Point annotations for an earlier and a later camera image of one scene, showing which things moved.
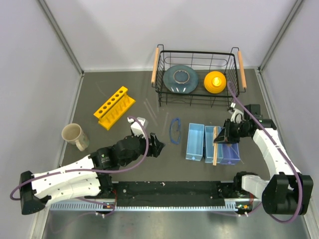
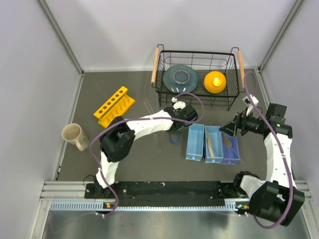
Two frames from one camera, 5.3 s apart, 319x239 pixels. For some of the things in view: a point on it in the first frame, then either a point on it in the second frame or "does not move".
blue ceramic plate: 180,79 does not move
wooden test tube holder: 215,146 -> 210,146
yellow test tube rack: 110,112 does not move
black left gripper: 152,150 -> 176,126
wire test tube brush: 230,145 does not move
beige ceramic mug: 72,133 does not move
